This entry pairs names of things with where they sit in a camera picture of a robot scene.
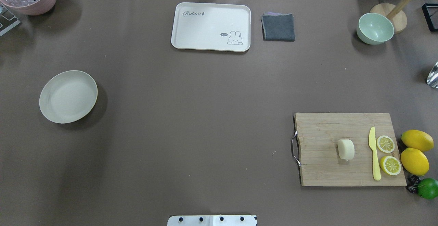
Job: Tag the white cup rack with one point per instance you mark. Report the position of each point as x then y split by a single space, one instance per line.
8 20

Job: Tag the mint green bowl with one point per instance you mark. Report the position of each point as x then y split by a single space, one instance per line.
374 29

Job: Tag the green lime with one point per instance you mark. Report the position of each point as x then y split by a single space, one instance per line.
428 188

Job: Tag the white steamed bun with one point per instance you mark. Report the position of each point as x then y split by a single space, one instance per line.
346 149

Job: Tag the bamboo cutting board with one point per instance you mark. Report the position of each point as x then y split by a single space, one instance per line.
320 164

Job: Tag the whole lemon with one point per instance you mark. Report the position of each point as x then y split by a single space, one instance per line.
418 140
414 161

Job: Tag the upper lemon slice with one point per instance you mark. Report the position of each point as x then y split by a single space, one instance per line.
385 144

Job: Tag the upper whole lemon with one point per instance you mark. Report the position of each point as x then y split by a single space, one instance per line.
418 140

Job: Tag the silver metal scoop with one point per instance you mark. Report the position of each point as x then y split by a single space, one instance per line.
432 79

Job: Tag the lower whole lemon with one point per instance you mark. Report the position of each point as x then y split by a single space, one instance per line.
414 161

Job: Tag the black frame tray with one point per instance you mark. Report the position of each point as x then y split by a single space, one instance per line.
430 11

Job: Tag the dark grey folded cloth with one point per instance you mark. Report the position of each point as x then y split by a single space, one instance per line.
278 27

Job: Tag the lemon slice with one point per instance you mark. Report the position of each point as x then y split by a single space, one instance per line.
390 165
385 144

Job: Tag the dark cherries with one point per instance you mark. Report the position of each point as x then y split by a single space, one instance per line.
413 182

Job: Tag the cream rabbit tray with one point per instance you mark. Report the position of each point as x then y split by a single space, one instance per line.
211 26

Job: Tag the yellow plastic knife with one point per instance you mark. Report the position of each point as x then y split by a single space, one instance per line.
373 146

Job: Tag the lower lemon slice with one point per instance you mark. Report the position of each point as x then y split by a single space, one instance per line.
390 165

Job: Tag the beige round plate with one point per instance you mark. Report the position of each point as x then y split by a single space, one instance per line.
68 97

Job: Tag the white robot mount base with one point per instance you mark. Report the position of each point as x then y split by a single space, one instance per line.
212 220

